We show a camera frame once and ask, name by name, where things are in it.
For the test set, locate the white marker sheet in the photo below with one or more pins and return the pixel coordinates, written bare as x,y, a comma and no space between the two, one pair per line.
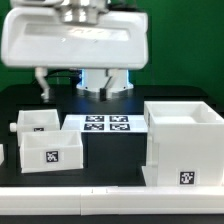
106,123

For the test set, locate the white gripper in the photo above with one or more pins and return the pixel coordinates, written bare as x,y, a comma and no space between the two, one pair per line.
44,34

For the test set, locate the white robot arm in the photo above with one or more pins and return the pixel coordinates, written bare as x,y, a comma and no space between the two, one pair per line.
92,80

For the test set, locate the white drawer cabinet box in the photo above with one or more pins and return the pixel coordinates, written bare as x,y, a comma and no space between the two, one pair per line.
185,144

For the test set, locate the white front rail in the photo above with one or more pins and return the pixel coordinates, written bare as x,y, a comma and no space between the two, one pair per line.
111,200

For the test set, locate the white drawer with knob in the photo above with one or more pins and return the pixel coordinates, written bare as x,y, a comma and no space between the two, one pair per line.
35,120

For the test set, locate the white drawer without knob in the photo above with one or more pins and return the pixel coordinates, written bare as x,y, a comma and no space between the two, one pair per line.
51,151

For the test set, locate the white left rail block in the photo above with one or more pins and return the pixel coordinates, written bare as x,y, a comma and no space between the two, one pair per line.
1,154

